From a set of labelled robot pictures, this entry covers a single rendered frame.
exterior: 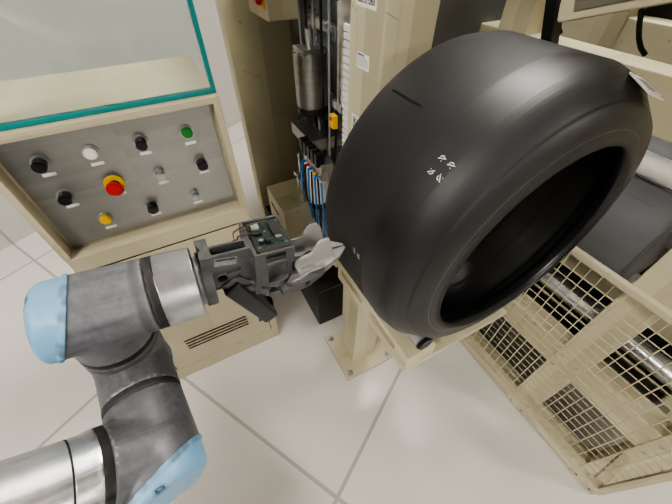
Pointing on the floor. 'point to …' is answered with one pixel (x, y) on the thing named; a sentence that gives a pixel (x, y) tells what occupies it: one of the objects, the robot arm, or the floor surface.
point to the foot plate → (357, 360)
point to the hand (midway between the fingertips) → (336, 252)
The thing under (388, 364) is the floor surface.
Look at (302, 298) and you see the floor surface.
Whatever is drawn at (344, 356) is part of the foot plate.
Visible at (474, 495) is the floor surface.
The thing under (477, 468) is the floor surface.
